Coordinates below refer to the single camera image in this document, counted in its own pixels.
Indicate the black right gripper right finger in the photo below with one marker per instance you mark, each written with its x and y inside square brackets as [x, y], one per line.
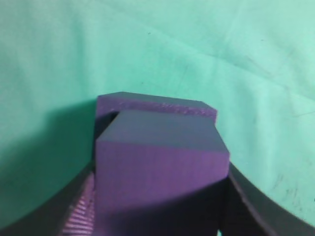
[249, 212]

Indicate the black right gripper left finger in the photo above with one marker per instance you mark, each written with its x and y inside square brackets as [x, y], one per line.
[49, 219]

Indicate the small purple cube block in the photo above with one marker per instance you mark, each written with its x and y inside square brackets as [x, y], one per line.
[159, 174]

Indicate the large dark purple groove box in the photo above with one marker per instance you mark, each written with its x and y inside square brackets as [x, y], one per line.
[80, 221]

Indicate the green cloth backdrop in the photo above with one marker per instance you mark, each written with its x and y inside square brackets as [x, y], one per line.
[252, 60]

